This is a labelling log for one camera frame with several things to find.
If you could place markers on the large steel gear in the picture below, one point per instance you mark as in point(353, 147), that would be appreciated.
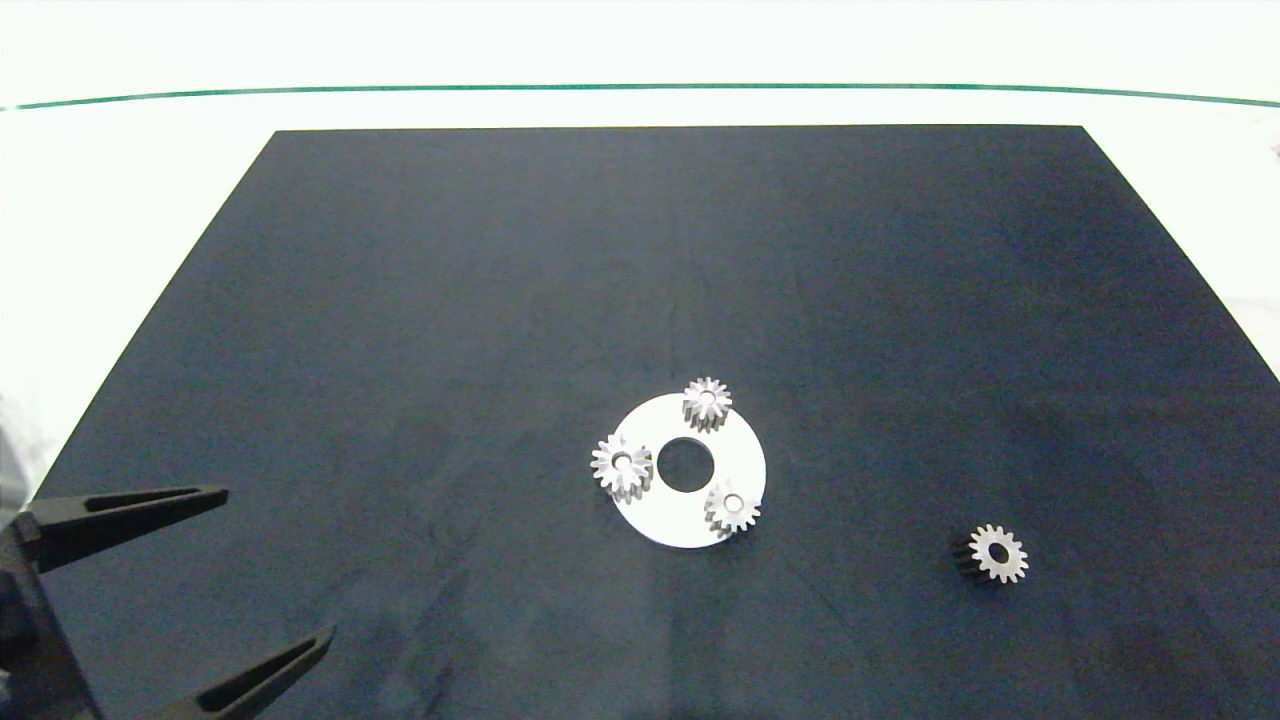
point(606, 463)

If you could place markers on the small steel gear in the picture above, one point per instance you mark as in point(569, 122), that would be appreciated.
point(693, 401)
point(1013, 557)
point(720, 511)

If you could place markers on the round white plate with pins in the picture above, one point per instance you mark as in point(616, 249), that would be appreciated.
point(740, 450)

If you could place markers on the dark mat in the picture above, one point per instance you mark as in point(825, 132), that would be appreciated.
point(700, 250)

